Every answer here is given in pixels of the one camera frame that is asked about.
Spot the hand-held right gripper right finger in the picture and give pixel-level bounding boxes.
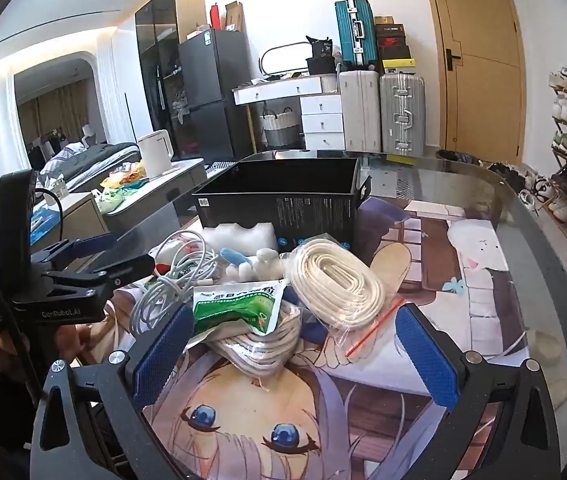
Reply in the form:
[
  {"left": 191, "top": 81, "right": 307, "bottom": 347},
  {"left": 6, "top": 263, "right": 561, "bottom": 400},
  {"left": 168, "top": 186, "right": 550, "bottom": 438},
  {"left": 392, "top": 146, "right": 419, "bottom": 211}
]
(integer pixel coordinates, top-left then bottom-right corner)
[{"left": 394, "top": 304, "right": 563, "bottom": 480}]

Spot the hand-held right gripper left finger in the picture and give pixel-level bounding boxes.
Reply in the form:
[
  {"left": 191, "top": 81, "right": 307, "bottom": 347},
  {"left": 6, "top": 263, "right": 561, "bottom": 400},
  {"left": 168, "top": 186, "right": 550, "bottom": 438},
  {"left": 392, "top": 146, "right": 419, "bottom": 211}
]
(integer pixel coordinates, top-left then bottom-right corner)
[{"left": 28, "top": 303, "right": 196, "bottom": 480}]

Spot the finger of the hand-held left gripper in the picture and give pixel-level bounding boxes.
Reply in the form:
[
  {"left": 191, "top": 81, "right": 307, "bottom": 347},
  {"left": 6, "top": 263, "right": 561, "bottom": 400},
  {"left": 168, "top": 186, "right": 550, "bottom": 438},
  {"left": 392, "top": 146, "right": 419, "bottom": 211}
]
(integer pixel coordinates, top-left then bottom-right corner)
[
  {"left": 30, "top": 233, "right": 118, "bottom": 269},
  {"left": 44, "top": 255, "right": 156, "bottom": 292}
]

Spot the white cable bundle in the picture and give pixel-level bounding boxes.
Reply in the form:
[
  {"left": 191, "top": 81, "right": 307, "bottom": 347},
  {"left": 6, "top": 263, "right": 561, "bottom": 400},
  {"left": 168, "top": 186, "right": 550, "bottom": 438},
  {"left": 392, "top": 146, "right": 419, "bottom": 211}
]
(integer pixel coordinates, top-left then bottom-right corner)
[{"left": 130, "top": 230, "right": 226, "bottom": 333}]

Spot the green white medicine packet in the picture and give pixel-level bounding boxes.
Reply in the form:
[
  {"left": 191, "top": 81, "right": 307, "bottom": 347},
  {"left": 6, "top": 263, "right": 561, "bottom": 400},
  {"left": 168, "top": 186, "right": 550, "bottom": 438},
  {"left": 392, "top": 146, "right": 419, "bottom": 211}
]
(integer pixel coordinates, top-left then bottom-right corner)
[{"left": 192, "top": 282, "right": 290, "bottom": 337}]

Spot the bagged striped white rope bundle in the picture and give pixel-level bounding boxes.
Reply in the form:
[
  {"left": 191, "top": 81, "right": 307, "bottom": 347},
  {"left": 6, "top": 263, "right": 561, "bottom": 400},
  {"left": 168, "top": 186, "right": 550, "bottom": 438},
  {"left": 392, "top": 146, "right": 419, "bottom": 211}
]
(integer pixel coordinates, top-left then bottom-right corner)
[{"left": 206, "top": 305, "right": 307, "bottom": 377}]

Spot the bagged cream rope coil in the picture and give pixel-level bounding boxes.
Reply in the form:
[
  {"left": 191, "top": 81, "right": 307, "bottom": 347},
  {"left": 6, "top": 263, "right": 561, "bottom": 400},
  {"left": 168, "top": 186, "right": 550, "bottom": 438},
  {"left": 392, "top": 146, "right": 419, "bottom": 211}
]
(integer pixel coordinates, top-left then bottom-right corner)
[{"left": 283, "top": 237, "right": 408, "bottom": 358}]

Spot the black cardboard box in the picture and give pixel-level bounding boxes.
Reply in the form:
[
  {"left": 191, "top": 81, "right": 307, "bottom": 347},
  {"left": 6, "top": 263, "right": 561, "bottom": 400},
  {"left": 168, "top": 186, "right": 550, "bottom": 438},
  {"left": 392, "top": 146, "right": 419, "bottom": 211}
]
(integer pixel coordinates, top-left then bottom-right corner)
[{"left": 192, "top": 157, "right": 373, "bottom": 252}]

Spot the red white soft item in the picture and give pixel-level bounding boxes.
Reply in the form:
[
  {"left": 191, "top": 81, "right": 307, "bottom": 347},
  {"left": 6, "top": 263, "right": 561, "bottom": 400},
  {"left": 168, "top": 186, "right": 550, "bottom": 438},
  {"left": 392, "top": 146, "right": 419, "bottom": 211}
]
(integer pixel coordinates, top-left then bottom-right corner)
[{"left": 154, "top": 242, "right": 200, "bottom": 277}]

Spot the person's left hand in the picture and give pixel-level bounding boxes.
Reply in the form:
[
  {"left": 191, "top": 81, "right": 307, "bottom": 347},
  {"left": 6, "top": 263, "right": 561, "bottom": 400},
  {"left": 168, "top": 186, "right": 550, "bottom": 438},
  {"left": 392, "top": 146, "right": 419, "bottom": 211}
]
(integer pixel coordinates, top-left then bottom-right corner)
[{"left": 38, "top": 324, "right": 95, "bottom": 367}]

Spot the pile of colourful packets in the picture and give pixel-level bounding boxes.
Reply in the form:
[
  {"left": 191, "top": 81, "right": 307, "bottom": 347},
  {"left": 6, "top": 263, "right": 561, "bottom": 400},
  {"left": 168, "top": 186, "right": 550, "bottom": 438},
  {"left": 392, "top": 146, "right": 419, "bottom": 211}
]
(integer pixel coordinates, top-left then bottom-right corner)
[{"left": 93, "top": 159, "right": 147, "bottom": 214}]

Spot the grey cabinet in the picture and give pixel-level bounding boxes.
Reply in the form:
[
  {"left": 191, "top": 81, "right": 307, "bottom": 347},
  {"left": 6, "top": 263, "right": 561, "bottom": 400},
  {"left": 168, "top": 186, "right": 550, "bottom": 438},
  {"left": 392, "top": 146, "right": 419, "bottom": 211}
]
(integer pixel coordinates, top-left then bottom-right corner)
[{"left": 102, "top": 157, "right": 210, "bottom": 248}]

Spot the bed with dark bedding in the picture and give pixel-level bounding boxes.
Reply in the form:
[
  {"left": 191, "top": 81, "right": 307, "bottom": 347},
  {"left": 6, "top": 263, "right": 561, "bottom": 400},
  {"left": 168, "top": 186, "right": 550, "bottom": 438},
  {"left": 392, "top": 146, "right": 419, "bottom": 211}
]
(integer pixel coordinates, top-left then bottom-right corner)
[{"left": 37, "top": 141, "right": 142, "bottom": 193}]

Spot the white electric kettle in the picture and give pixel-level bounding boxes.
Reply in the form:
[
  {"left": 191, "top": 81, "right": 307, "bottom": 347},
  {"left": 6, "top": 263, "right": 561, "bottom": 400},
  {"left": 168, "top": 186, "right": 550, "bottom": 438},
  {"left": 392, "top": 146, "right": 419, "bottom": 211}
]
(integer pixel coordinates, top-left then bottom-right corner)
[{"left": 137, "top": 129, "right": 172, "bottom": 179}]

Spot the white foam block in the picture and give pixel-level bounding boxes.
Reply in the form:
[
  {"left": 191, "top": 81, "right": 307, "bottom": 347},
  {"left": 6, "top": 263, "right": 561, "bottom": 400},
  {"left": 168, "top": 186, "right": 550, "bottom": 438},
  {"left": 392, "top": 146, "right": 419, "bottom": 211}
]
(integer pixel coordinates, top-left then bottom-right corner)
[{"left": 202, "top": 221, "right": 278, "bottom": 257}]

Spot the white plush with blue ball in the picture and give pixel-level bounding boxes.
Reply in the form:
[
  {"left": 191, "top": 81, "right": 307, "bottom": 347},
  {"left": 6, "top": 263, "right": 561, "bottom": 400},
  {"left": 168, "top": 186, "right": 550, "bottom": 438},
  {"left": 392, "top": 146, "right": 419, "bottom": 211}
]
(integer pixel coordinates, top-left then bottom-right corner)
[{"left": 219, "top": 246, "right": 287, "bottom": 282}]

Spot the black glass cabinet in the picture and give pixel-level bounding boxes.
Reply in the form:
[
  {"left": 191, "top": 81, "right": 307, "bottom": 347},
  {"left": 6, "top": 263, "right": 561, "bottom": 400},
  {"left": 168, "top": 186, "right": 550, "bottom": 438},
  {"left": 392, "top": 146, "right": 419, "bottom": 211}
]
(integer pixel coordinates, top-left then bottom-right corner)
[{"left": 134, "top": 0, "right": 210, "bottom": 161}]

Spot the dark grey fridge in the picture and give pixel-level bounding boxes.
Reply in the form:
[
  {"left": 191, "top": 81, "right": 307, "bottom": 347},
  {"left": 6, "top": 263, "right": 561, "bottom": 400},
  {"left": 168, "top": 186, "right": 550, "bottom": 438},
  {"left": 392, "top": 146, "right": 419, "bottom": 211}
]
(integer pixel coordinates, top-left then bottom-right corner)
[{"left": 178, "top": 29, "right": 255, "bottom": 162}]

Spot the pile of loose shoes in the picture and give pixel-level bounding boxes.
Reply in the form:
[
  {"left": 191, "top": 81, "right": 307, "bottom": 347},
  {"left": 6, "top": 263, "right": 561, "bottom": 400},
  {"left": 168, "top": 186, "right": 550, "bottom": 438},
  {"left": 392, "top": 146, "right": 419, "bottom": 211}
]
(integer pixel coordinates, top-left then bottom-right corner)
[{"left": 436, "top": 149, "right": 551, "bottom": 213}]

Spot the woven grey white basket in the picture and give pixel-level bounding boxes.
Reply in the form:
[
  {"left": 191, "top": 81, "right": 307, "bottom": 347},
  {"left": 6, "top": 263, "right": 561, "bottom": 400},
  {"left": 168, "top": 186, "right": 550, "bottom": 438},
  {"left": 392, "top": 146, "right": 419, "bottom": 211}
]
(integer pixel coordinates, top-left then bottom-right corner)
[{"left": 261, "top": 107, "right": 303, "bottom": 149}]

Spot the silver suitcase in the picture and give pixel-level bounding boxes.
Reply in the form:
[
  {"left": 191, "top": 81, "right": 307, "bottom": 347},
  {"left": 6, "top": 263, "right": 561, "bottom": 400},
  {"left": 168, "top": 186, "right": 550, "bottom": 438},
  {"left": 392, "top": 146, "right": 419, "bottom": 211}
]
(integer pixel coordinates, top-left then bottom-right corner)
[{"left": 378, "top": 73, "right": 427, "bottom": 157}]

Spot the white dresser with drawers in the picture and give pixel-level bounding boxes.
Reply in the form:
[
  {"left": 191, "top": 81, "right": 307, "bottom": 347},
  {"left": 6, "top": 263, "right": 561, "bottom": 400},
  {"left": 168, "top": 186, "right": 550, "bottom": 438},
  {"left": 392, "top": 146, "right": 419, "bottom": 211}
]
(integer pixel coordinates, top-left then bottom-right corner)
[{"left": 232, "top": 73, "right": 345, "bottom": 152}]

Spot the white suitcase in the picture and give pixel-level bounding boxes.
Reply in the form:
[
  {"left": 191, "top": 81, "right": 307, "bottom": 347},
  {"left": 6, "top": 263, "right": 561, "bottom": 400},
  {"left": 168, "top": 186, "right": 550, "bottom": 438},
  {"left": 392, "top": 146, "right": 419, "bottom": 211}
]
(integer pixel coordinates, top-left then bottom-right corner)
[{"left": 338, "top": 70, "right": 382, "bottom": 154}]

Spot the oval mirror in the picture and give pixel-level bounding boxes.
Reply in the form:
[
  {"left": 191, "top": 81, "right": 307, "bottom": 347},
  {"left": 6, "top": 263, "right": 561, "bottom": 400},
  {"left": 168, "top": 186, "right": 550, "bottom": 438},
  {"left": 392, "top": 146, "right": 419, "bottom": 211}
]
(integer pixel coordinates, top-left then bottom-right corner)
[{"left": 258, "top": 41, "right": 315, "bottom": 79}]

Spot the brown cardboard box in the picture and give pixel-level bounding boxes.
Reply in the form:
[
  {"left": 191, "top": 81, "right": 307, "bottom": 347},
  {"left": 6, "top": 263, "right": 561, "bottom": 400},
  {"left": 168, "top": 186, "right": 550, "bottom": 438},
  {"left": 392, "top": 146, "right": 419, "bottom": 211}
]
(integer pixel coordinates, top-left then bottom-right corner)
[{"left": 224, "top": 0, "right": 246, "bottom": 36}]

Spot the black bag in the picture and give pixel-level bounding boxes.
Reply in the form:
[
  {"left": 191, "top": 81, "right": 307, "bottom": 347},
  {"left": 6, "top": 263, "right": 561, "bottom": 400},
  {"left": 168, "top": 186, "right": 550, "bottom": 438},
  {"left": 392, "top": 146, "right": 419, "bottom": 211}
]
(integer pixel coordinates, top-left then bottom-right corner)
[{"left": 305, "top": 35, "right": 337, "bottom": 74}]

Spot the wooden door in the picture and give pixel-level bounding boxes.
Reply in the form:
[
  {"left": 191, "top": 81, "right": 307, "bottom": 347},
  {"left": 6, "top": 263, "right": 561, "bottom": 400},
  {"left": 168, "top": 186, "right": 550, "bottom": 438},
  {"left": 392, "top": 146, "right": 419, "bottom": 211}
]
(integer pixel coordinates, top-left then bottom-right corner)
[{"left": 419, "top": 0, "right": 523, "bottom": 167}]

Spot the stack of shoe boxes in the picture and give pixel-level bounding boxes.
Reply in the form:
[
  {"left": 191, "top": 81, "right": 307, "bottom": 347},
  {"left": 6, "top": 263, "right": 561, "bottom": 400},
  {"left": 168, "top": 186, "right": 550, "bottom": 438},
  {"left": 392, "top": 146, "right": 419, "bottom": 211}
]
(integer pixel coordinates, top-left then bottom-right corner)
[{"left": 373, "top": 14, "right": 417, "bottom": 77}]

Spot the teal suitcase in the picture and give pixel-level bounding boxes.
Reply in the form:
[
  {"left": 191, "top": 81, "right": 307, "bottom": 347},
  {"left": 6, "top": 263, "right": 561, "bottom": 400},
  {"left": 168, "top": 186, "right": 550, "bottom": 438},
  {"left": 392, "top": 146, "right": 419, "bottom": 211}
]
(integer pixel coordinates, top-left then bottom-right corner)
[{"left": 334, "top": 0, "right": 380, "bottom": 72}]

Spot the black cable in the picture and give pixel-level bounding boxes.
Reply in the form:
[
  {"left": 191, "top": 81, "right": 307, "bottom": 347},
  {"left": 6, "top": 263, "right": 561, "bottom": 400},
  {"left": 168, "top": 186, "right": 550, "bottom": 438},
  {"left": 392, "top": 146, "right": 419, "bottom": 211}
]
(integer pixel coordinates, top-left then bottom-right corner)
[{"left": 0, "top": 247, "right": 50, "bottom": 403}]

